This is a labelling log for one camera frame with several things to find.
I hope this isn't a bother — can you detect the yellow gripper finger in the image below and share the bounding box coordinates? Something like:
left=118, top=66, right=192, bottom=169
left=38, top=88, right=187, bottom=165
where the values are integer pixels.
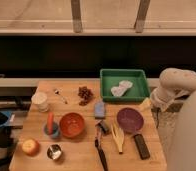
left=139, top=98, right=151, bottom=111

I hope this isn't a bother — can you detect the orange bowl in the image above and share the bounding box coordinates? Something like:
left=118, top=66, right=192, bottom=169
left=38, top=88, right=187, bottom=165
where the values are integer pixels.
left=59, top=113, right=85, bottom=138

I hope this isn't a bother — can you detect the red yellow apple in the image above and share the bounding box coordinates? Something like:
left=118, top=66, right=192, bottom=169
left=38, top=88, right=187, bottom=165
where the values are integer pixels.
left=22, top=139, right=40, bottom=156

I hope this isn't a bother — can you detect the small metal cup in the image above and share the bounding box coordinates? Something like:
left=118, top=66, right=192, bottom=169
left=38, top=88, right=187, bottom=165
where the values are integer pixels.
left=47, top=144, right=62, bottom=160

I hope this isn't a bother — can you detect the purple bowl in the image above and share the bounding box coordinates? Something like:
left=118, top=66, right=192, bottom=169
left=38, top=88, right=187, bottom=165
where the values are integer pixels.
left=117, top=107, right=144, bottom=133

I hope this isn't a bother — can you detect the metal spoon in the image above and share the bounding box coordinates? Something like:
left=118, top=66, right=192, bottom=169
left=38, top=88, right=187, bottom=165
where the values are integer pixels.
left=54, top=89, right=68, bottom=104

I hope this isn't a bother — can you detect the green plastic tray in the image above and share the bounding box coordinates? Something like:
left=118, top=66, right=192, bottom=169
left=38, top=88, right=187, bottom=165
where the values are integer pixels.
left=100, top=69, right=150, bottom=102

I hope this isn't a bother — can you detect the bunch of dark grapes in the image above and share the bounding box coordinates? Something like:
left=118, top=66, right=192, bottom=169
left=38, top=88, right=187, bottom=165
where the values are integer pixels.
left=78, top=86, right=93, bottom=106

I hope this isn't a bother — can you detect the white towel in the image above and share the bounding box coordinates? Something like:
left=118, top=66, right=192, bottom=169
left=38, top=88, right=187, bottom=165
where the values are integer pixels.
left=111, top=80, right=133, bottom=97

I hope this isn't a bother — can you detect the black rectangular remote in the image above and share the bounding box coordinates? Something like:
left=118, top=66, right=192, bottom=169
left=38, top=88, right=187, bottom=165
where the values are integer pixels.
left=134, top=134, right=150, bottom=160

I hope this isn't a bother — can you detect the yellow plastic fork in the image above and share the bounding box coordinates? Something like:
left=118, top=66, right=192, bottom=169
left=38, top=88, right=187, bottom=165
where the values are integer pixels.
left=111, top=123, right=124, bottom=154

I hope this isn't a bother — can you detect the orange carrot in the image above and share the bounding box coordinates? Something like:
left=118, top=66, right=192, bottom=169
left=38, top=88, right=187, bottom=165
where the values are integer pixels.
left=47, top=113, right=54, bottom=134

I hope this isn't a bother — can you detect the white paper cup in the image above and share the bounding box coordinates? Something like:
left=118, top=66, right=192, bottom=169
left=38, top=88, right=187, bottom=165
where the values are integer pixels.
left=31, top=92, right=49, bottom=112

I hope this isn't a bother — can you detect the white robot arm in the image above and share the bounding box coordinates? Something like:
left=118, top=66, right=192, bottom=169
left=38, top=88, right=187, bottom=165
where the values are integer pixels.
left=139, top=68, right=196, bottom=171

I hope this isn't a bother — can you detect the blue sponge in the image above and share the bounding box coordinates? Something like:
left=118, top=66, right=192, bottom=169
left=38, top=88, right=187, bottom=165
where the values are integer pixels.
left=94, top=101, right=105, bottom=118

